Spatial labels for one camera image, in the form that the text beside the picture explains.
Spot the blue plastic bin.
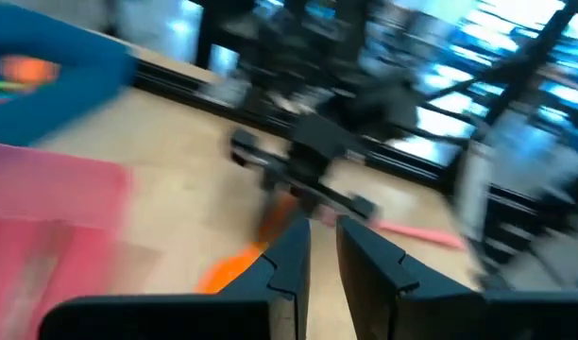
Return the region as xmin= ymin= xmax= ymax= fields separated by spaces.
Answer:
xmin=0 ymin=3 xmax=138 ymax=147

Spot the pink silicone spatula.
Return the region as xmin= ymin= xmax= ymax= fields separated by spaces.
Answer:
xmin=319 ymin=207 xmax=468 ymax=250

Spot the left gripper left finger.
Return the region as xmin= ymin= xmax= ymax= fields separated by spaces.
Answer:
xmin=38 ymin=215 xmax=313 ymax=340

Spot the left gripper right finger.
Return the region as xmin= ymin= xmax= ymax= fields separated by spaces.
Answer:
xmin=335 ymin=214 xmax=578 ymax=340

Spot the black aluminium table frame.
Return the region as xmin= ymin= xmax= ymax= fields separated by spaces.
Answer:
xmin=132 ymin=59 xmax=578 ymax=237

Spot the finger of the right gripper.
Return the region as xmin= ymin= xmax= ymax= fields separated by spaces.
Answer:
xmin=298 ymin=188 xmax=324 ymax=216
xmin=263 ymin=169 xmax=290 ymax=196

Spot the pink plastic bin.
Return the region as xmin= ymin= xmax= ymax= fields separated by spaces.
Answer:
xmin=0 ymin=141 xmax=134 ymax=340

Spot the orange silicone spatula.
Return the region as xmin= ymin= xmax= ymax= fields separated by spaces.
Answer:
xmin=0 ymin=55 xmax=62 ymax=87
xmin=194 ymin=191 xmax=300 ymax=295

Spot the green silicone spatula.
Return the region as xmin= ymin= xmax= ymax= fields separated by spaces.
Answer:
xmin=0 ymin=80 xmax=35 ymax=93

